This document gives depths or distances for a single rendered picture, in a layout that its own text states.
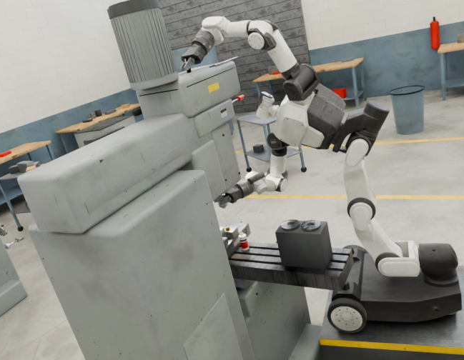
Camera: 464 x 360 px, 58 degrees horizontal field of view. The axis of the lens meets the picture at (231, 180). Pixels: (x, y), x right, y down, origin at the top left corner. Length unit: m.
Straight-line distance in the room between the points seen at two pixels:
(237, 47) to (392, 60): 3.51
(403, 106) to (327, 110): 4.50
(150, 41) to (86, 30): 8.87
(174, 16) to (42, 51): 3.35
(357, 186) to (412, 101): 4.40
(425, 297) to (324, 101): 1.11
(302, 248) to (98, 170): 1.02
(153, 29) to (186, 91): 0.26
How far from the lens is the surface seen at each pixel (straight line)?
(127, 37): 1.69
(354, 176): 2.18
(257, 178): 2.17
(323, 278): 1.97
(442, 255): 2.40
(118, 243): 1.29
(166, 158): 1.60
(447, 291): 2.43
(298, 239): 1.94
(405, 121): 6.63
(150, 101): 1.82
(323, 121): 2.06
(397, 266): 2.38
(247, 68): 10.26
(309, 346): 2.69
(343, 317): 2.40
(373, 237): 2.35
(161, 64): 1.69
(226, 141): 1.99
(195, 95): 1.76
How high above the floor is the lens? 2.03
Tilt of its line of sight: 20 degrees down
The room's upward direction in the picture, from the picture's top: 14 degrees counter-clockwise
